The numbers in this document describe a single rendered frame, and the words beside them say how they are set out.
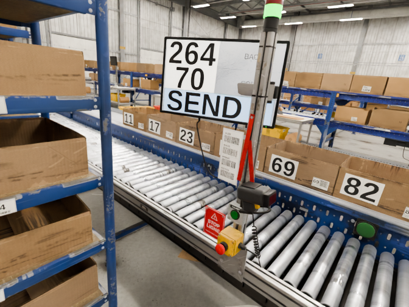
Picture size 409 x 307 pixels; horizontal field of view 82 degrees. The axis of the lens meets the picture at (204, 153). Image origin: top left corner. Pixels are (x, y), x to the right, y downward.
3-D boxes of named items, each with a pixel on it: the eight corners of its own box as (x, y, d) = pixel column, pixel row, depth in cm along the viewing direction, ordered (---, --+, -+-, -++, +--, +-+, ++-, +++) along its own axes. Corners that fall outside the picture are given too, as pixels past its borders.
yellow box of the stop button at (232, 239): (213, 250, 87) (215, 234, 85) (226, 240, 94) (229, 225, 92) (247, 273, 79) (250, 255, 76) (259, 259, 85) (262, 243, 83)
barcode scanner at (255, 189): (267, 225, 73) (268, 192, 71) (235, 213, 81) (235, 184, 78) (276, 216, 78) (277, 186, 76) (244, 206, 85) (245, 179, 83)
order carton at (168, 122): (146, 133, 217) (146, 114, 212) (170, 129, 239) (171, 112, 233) (174, 142, 193) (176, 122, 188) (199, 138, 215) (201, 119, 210)
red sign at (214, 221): (202, 231, 100) (205, 204, 96) (204, 231, 101) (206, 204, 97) (234, 251, 91) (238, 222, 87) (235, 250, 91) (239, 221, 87)
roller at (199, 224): (196, 237, 110) (188, 232, 113) (252, 200, 148) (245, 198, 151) (196, 227, 109) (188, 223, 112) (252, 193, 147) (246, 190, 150)
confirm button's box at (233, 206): (226, 218, 88) (227, 203, 86) (230, 215, 90) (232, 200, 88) (241, 227, 84) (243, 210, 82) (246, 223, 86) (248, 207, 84)
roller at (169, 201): (160, 214, 125) (154, 210, 129) (219, 186, 164) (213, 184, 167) (160, 204, 124) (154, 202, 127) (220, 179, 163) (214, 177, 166)
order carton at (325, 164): (262, 173, 146) (266, 146, 141) (282, 163, 167) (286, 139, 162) (331, 197, 122) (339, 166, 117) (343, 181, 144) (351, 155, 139)
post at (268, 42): (216, 266, 99) (247, 31, 72) (223, 260, 102) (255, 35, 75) (241, 283, 92) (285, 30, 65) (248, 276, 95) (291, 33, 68)
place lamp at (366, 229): (354, 233, 111) (358, 220, 109) (355, 232, 112) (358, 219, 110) (372, 240, 107) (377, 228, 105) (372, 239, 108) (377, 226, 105)
